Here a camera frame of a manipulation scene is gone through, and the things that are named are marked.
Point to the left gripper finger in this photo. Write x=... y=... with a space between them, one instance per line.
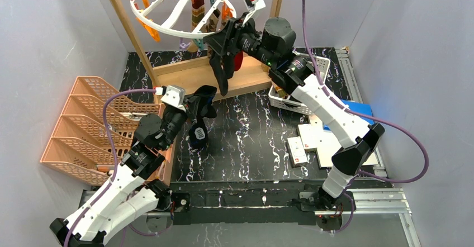
x=194 y=100
x=198 y=108

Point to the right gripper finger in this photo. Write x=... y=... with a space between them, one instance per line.
x=232 y=25
x=221 y=43

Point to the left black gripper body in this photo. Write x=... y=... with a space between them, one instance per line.
x=191 y=109

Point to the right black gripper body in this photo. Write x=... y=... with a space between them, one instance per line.
x=230 y=37

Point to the black sock with blue print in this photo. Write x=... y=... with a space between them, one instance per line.
x=198 y=135

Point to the white round clip hanger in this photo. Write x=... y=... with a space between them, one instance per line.
x=167 y=26

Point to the orange clothes peg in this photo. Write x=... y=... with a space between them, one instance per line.
x=152 y=32

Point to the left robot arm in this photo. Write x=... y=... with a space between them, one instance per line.
x=126 y=195

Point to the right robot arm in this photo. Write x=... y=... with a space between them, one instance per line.
x=299 y=77

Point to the red sock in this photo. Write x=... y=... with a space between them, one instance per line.
x=238 y=60

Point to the striped sock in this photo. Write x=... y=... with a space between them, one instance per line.
x=198 y=12

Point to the peach mesh file organizer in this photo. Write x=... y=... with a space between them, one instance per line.
x=79 y=146

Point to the small white red box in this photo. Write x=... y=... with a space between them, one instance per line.
x=297 y=152

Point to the white flat board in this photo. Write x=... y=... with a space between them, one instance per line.
x=315 y=138

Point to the blue folder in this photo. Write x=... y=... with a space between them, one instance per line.
x=362 y=108

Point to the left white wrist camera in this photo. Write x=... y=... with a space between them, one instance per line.
x=172 y=95

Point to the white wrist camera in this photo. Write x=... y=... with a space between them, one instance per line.
x=254 y=8
x=172 y=95

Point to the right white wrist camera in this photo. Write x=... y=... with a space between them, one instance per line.
x=254 y=8

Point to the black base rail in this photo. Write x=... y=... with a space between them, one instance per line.
x=288 y=201

